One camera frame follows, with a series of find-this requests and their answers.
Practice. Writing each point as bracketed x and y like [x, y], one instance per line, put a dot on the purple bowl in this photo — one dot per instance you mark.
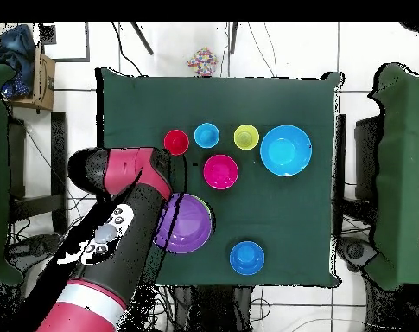
[190, 224]

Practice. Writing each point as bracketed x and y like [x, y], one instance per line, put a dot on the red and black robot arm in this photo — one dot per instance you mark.
[126, 169]

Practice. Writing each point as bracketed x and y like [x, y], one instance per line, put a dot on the pink bowl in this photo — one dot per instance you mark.
[220, 172]

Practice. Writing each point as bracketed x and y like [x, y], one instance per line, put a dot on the light blue cup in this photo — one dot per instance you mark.
[206, 135]

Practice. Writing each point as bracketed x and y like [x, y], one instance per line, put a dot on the red cup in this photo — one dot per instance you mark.
[176, 142]

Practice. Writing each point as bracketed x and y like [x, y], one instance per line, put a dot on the yellow cup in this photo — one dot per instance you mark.
[246, 137]

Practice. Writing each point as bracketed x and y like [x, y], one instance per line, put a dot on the dark green tablecloth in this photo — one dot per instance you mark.
[212, 103]

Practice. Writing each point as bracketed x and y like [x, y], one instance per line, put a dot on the large light blue bowl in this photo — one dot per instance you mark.
[285, 150]

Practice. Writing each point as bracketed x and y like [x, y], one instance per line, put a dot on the small dark blue bowl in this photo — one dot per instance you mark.
[247, 258]

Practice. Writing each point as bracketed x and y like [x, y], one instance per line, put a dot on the colourful patterned box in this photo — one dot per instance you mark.
[203, 61]

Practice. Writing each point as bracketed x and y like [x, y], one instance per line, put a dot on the black tripod leg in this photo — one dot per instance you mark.
[142, 39]
[234, 38]

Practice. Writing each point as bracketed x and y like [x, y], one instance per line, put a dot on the black stool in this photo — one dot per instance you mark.
[366, 159]
[58, 155]

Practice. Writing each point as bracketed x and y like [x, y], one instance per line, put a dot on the cardboard box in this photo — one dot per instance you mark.
[43, 86]

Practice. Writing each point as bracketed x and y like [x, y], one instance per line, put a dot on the blue denim cloth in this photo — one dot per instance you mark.
[15, 48]

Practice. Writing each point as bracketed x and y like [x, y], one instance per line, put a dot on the grey pedestal foot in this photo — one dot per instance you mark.
[354, 250]
[26, 246]

